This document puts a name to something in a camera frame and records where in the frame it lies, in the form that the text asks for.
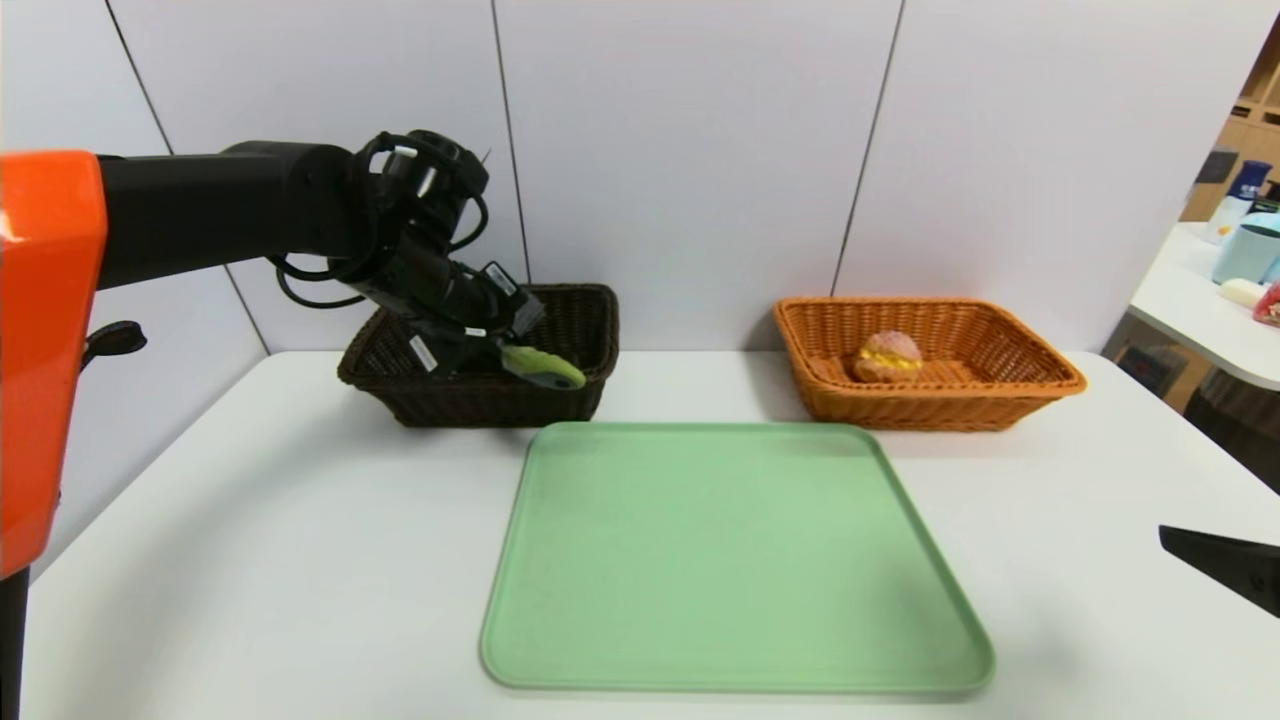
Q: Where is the orange wicker basket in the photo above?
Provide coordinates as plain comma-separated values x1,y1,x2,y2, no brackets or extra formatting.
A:
774,295,1090,434

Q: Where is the blue cap bottle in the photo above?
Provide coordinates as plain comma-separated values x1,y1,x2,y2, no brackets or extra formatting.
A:
1204,160,1274,247

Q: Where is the light blue cup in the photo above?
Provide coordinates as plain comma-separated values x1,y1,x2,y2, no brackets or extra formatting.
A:
1211,212,1280,287

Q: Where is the grey bristle brush green handle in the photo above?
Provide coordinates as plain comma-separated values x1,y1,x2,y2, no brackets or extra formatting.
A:
470,344,588,392

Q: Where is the brown cardboard box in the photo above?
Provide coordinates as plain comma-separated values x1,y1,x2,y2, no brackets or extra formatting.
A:
1104,338,1193,397

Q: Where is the light green plastic tray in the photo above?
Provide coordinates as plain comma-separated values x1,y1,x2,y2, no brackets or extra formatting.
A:
480,420,997,694

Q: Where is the white side table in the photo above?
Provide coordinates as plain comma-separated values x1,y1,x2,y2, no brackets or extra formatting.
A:
1128,221,1280,393

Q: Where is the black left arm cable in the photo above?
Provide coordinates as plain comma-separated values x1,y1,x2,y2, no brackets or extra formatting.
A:
268,135,491,310

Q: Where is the round cream puff bread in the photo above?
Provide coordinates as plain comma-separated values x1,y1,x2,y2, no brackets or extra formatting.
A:
851,329,926,385

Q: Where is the dark brown wicker basket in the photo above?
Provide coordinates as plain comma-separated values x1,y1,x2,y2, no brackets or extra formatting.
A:
337,282,622,429

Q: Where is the wooden shelf unit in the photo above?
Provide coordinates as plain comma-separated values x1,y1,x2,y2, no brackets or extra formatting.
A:
1180,20,1280,226

